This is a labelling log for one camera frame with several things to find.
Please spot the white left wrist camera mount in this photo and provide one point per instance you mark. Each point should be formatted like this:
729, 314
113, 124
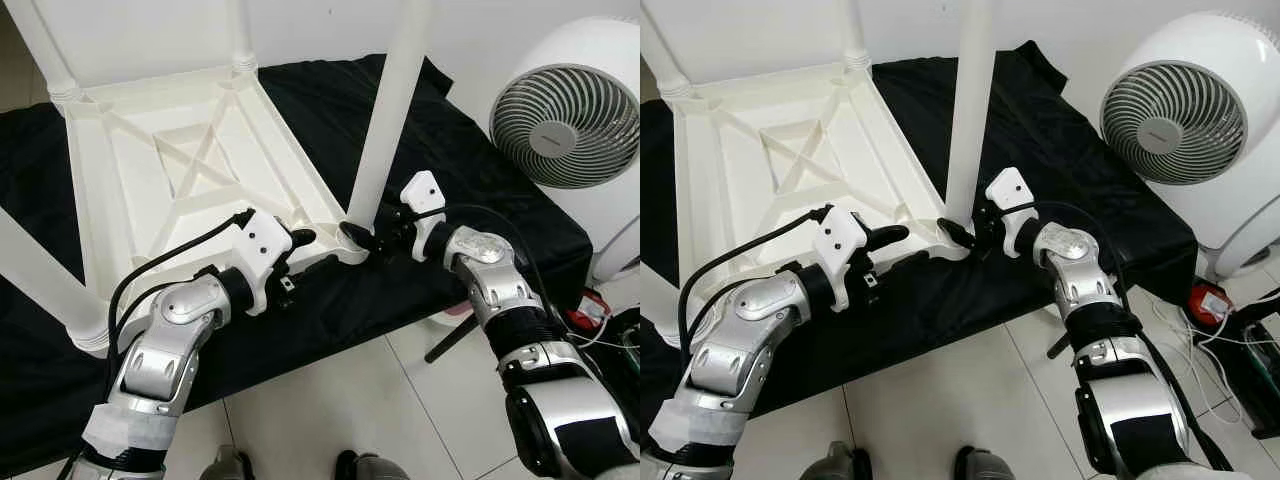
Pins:
838, 240
262, 245

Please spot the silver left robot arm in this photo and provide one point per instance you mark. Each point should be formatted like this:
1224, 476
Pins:
165, 340
735, 340

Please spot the white plastic table leg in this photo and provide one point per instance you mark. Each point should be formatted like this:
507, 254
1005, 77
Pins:
240, 35
50, 280
45, 50
655, 320
665, 50
968, 110
390, 110
853, 35

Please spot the black tablecloth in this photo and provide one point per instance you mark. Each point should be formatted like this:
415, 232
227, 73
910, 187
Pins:
480, 170
1080, 160

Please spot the grey left robot foot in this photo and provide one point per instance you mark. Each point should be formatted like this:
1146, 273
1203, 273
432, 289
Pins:
225, 468
835, 465

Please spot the grey robot foot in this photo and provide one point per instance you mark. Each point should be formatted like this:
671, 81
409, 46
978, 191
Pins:
365, 470
225, 468
835, 465
980, 468

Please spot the black metal floor rack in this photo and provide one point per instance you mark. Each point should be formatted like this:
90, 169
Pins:
1250, 375
622, 360

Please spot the white plastic table top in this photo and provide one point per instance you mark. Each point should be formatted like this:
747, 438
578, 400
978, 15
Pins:
860, 165
250, 170

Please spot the white round fan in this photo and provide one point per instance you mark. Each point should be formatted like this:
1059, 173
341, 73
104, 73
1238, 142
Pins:
560, 125
1175, 120

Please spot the red floor device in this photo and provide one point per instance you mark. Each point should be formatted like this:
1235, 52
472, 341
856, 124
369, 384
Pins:
1210, 300
590, 310

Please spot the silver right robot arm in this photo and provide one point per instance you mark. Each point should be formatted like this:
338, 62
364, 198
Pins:
1085, 285
500, 290

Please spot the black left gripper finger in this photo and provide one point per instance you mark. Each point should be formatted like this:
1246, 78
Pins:
886, 237
315, 269
300, 238
902, 265

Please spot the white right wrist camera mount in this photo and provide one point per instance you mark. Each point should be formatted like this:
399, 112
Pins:
1008, 195
420, 200

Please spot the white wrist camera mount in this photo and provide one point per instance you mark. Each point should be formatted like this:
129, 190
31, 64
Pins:
262, 245
1008, 195
838, 240
420, 200

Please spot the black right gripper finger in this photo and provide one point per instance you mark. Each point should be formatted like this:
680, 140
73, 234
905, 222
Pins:
955, 233
357, 238

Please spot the pink cloth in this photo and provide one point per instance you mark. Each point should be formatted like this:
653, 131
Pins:
455, 310

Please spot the grey right robot foot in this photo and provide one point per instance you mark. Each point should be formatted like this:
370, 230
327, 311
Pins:
980, 468
365, 470

